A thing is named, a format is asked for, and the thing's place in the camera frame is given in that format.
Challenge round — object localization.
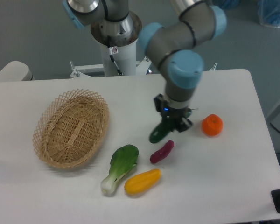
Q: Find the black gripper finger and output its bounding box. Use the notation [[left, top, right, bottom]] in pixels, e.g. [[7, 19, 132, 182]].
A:
[[154, 94, 163, 116], [175, 117, 193, 133]]

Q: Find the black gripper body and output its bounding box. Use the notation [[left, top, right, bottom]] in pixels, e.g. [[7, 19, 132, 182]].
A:
[[161, 99, 192, 122]]

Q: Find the dark green cucumber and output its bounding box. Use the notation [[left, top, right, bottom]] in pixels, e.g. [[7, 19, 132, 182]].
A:
[[149, 118, 175, 144]]

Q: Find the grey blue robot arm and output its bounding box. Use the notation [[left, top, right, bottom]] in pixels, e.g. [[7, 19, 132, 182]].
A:
[[63, 0, 227, 132]]

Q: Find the woven wicker oval basket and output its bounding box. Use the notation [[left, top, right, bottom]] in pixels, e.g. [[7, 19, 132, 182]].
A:
[[32, 89, 109, 169]]

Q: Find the orange tangerine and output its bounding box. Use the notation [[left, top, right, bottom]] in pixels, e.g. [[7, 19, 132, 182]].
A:
[[202, 114, 224, 136]]

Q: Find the purple sweet potato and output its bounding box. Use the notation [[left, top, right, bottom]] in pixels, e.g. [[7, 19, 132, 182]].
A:
[[150, 140, 175, 164]]

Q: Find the green bok choy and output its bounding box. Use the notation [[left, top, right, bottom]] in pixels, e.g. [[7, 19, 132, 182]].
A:
[[100, 144, 139, 195]]

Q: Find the yellow squash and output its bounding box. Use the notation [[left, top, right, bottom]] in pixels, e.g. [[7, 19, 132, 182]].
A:
[[124, 169, 162, 195]]

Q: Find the blue plastic bag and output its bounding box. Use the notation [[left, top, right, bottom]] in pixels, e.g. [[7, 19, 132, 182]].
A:
[[258, 0, 280, 28]]

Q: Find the black cable on pedestal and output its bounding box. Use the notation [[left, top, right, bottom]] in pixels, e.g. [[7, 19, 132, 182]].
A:
[[106, 35, 124, 76]]

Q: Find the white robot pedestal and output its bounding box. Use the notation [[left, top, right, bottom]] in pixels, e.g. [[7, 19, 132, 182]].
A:
[[69, 11, 155, 79]]

